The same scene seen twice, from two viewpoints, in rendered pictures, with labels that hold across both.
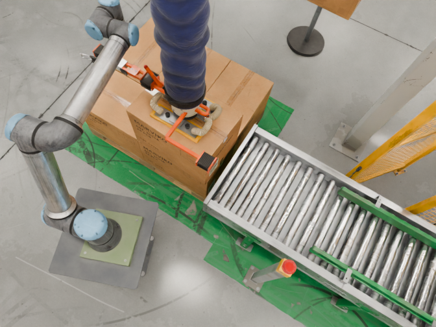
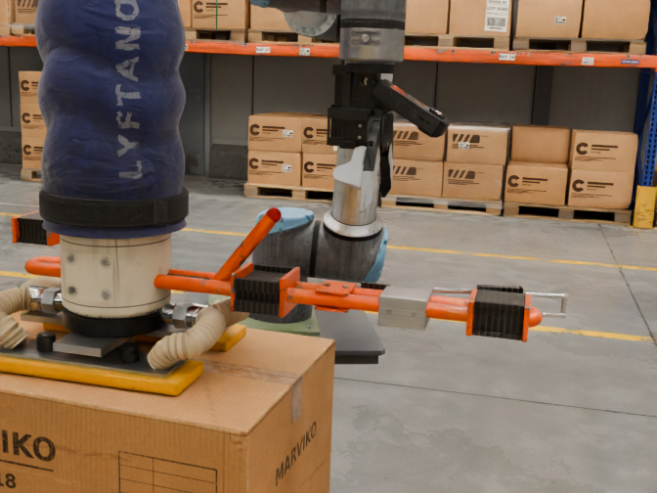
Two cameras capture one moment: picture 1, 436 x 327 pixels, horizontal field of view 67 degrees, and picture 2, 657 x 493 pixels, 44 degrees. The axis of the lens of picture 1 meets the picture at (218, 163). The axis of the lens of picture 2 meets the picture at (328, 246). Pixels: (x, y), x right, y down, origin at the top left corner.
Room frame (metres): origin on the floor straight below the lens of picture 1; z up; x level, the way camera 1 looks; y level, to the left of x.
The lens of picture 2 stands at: (2.33, 0.36, 1.41)
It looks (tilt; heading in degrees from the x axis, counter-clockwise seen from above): 12 degrees down; 171
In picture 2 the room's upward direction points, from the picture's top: 2 degrees clockwise
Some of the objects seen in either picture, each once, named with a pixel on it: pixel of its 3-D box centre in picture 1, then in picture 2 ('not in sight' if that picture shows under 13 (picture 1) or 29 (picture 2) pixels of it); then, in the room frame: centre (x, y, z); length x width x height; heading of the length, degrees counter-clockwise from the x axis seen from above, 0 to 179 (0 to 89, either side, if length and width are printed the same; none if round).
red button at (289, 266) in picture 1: (288, 266); not in sight; (0.20, -0.42, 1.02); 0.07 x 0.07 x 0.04
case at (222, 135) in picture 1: (185, 127); (126, 465); (1.03, 0.25, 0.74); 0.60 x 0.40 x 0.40; 64
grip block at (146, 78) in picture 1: (150, 80); (265, 289); (1.12, 0.47, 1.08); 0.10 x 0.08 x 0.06; 157
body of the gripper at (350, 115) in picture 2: not in sight; (364, 107); (1.17, 0.60, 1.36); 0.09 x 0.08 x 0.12; 66
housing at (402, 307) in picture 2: (120, 64); (405, 307); (1.21, 0.67, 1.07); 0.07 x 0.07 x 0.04; 67
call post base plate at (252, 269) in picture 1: (255, 278); not in sight; (0.20, -0.42, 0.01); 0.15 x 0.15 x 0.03; 67
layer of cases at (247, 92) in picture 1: (178, 105); not in sight; (1.43, 0.40, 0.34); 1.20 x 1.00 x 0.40; 67
